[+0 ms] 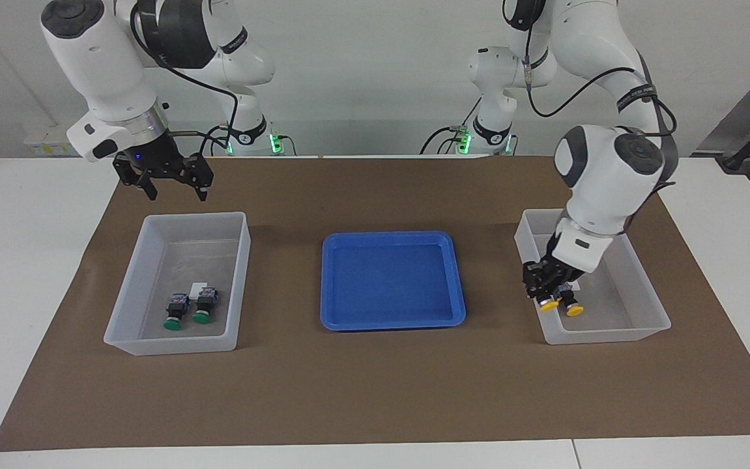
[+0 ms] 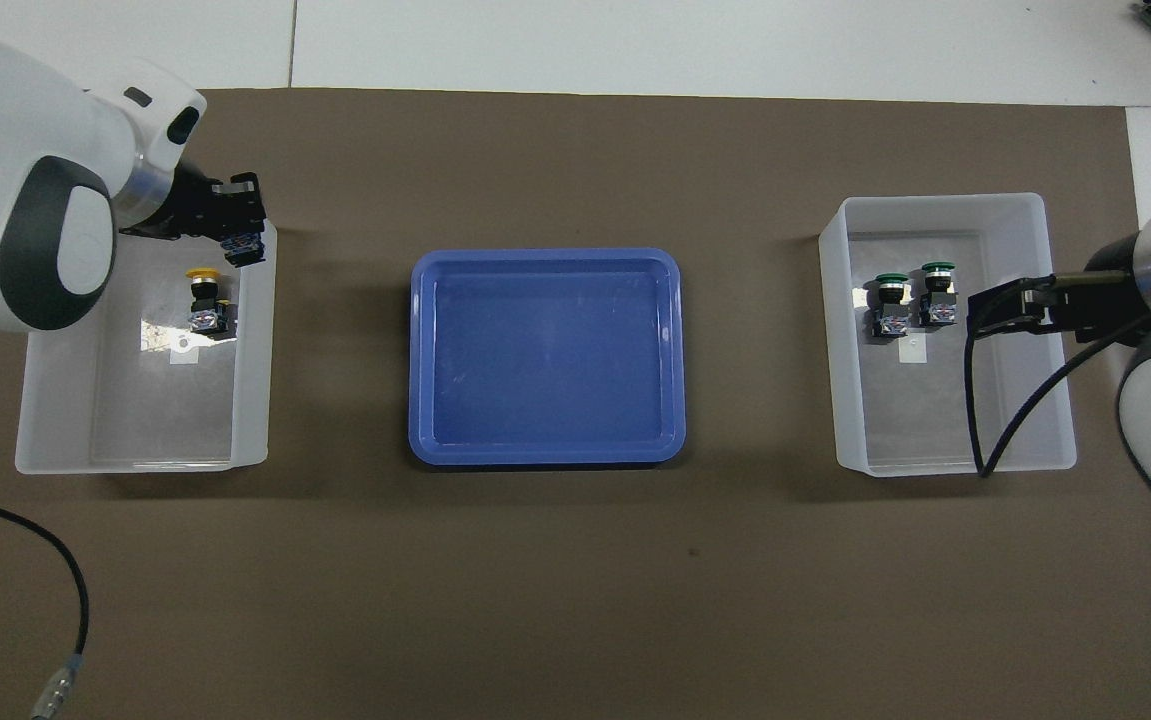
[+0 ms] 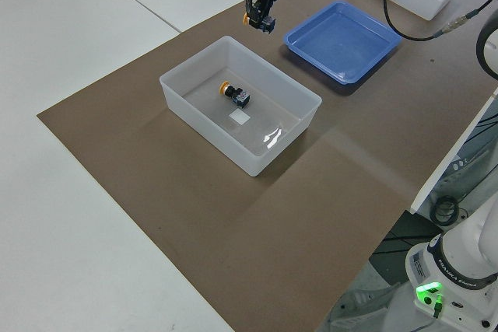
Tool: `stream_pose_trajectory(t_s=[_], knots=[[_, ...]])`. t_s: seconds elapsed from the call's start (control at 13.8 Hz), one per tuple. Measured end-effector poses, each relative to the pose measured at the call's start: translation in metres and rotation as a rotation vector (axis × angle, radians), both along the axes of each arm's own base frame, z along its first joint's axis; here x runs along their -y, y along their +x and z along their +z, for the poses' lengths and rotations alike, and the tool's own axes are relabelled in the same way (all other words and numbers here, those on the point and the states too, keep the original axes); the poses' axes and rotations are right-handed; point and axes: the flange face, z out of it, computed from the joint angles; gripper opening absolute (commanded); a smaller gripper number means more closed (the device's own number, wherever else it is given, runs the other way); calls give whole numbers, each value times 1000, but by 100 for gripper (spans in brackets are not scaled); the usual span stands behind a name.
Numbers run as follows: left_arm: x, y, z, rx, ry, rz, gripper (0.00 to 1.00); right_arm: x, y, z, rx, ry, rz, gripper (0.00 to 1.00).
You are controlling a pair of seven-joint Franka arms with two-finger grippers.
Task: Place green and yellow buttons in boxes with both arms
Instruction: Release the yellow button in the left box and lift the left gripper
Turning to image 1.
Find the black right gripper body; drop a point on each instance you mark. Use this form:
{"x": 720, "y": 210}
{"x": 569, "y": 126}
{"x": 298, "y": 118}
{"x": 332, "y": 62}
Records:
{"x": 159, "y": 156}

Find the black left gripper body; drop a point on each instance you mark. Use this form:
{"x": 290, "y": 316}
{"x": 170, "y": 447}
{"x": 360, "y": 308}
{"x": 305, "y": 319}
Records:
{"x": 554, "y": 267}

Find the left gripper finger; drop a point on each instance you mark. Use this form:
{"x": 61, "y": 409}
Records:
{"x": 556, "y": 289}
{"x": 532, "y": 280}

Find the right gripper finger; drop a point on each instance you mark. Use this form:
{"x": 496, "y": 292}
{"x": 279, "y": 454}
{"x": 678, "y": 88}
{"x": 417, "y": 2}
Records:
{"x": 200, "y": 172}
{"x": 132, "y": 177}

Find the yellow push button switch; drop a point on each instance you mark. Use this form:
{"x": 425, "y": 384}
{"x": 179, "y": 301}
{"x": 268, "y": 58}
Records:
{"x": 575, "y": 311}
{"x": 548, "y": 305}

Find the green push button switch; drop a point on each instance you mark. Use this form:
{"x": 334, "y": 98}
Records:
{"x": 205, "y": 303}
{"x": 176, "y": 306}

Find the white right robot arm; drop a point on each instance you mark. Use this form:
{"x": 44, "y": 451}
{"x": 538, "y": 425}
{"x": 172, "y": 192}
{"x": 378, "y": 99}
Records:
{"x": 101, "y": 65}

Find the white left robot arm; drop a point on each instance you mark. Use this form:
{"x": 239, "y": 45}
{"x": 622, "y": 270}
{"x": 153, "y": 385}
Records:
{"x": 603, "y": 189}

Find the translucent white plastic box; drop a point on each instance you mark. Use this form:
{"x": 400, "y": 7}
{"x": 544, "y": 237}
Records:
{"x": 635, "y": 306}
{"x": 179, "y": 260}

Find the white power socket box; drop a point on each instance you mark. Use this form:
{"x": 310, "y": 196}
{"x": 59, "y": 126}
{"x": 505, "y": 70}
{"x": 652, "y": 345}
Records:
{"x": 49, "y": 140}

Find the blue plastic tray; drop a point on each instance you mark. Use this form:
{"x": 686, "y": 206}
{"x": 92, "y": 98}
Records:
{"x": 391, "y": 280}

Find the brown table mat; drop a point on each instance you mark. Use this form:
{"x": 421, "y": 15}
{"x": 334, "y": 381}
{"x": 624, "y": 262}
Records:
{"x": 374, "y": 391}

